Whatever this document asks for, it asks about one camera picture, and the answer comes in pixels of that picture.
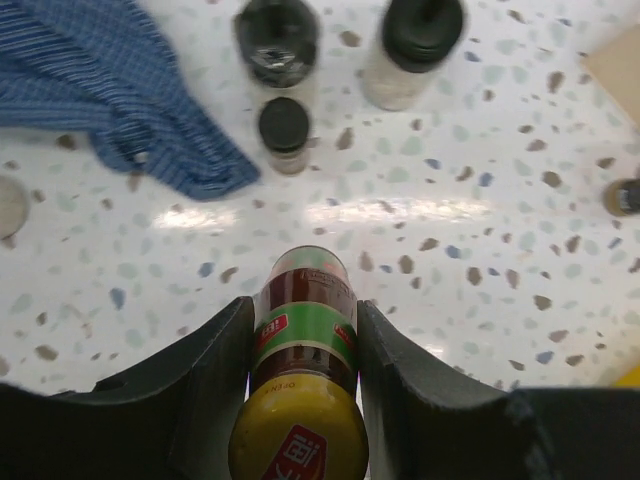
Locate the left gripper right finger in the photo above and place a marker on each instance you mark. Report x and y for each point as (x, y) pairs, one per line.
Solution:
(426, 420)

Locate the beige divided wooden tray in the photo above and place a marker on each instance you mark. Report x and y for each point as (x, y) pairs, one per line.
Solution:
(615, 67)

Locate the yellow plastic tray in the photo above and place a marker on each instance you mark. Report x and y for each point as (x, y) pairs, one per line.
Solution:
(631, 379)

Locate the black cap spice shaker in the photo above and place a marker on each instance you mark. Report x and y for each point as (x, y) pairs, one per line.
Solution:
(284, 127)

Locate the blue checkered shirt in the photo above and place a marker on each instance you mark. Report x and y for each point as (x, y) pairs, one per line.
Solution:
(103, 68)

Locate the dark spice shaker near tray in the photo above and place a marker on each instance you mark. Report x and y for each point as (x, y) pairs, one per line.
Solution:
(622, 197)

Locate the far left glass jar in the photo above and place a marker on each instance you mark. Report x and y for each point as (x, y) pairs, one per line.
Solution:
(14, 206)

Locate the back right glass jar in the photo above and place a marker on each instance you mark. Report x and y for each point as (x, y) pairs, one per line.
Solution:
(413, 40)

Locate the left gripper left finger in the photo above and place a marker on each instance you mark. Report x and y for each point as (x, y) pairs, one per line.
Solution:
(167, 417)

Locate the taped lid glass jar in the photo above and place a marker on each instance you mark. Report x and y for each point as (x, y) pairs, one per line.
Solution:
(278, 44)

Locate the yellow cap sauce bottle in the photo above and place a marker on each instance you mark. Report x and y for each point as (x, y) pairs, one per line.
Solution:
(301, 419)

